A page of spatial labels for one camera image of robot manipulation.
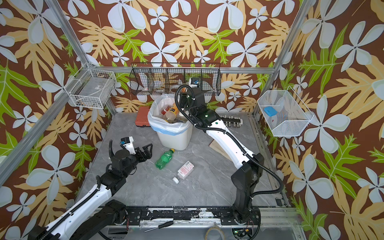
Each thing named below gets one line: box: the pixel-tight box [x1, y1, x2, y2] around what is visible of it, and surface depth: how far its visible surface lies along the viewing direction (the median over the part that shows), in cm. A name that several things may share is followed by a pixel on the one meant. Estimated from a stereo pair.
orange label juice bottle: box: [165, 102, 179, 124], surface depth 87 cm
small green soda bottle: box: [155, 148, 176, 170], surface depth 92 cm
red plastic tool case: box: [135, 106, 150, 128], surface depth 120 cm
